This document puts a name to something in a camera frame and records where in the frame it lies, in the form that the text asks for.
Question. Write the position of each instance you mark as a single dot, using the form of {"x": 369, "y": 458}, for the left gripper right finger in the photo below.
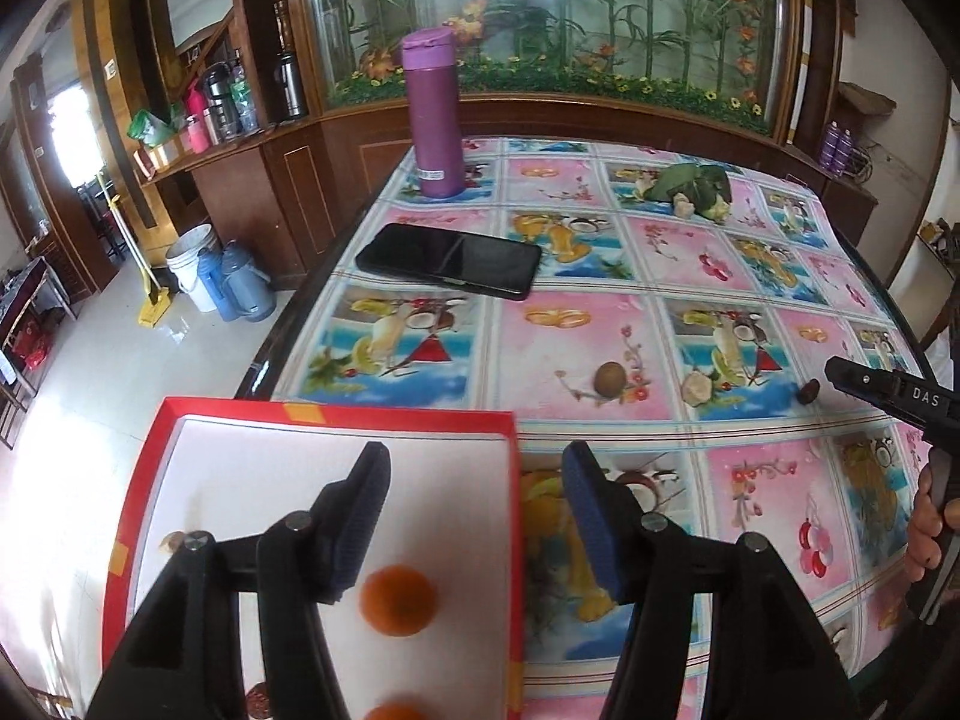
{"x": 609, "y": 523}

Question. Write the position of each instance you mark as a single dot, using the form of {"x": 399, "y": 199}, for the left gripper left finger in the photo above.
{"x": 348, "y": 515}

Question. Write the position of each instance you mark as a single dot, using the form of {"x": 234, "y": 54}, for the person's right hand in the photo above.
{"x": 926, "y": 522}

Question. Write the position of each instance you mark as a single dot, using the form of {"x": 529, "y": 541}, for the orange tangerine left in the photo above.
{"x": 398, "y": 601}

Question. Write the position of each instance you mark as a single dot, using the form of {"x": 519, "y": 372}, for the orange tangerine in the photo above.
{"x": 397, "y": 710}
{"x": 398, "y": 601}

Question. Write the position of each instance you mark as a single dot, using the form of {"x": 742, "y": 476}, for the dark red date left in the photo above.
{"x": 808, "y": 393}

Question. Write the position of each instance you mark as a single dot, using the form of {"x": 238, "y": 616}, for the brown longan far left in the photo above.
{"x": 610, "y": 380}

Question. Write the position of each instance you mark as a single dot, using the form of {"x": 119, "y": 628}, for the red white shallow box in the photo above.
{"x": 229, "y": 626}

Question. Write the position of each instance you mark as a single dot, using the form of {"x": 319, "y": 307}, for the beige fruit chunk centre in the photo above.
{"x": 697, "y": 389}

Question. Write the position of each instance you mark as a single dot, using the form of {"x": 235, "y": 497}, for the beige chunk near dark date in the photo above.
{"x": 170, "y": 543}

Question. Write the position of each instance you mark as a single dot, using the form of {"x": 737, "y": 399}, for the orange tangerine right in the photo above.
{"x": 397, "y": 710}

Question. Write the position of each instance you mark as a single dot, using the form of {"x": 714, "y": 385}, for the colourful fruit print tablecloth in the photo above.
{"x": 680, "y": 306}

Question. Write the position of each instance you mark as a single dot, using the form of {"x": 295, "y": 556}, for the blue thermos jug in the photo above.
{"x": 235, "y": 283}

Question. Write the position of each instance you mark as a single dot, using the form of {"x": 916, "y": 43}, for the black smartphone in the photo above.
{"x": 475, "y": 263}

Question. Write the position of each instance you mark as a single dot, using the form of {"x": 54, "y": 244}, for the purple bottles on shelf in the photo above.
{"x": 836, "y": 149}

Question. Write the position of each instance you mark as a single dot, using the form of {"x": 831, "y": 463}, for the yellow mop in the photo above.
{"x": 157, "y": 297}

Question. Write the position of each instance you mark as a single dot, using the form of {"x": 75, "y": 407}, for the white plastic bucket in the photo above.
{"x": 183, "y": 258}

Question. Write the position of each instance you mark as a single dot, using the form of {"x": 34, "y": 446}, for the green leafy vegetable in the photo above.
{"x": 706, "y": 185}

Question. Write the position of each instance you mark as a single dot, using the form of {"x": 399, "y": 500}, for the small beige chunk by vegetable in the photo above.
{"x": 682, "y": 206}

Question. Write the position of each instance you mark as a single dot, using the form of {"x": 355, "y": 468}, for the aquarium with artificial plants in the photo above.
{"x": 719, "y": 59}

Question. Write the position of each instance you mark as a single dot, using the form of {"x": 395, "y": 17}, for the purple thermos bottle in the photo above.
{"x": 428, "y": 58}

